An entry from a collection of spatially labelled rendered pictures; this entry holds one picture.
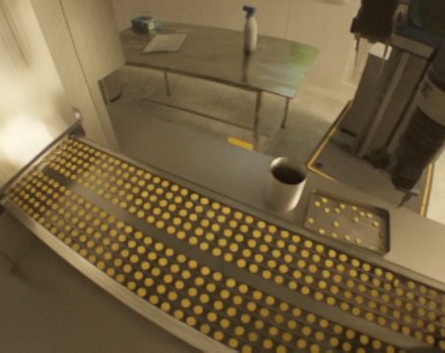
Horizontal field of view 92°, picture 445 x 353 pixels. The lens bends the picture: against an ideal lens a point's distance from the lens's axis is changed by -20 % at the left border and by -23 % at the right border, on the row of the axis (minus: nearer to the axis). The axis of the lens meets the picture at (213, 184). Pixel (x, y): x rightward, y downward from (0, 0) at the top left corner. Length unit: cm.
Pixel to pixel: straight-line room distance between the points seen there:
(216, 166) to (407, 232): 50
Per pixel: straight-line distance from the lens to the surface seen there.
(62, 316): 58
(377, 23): 61
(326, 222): 61
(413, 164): 49
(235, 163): 68
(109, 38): 74
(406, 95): 142
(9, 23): 46
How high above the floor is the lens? 129
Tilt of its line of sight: 50 degrees down
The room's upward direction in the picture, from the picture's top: 2 degrees counter-clockwise
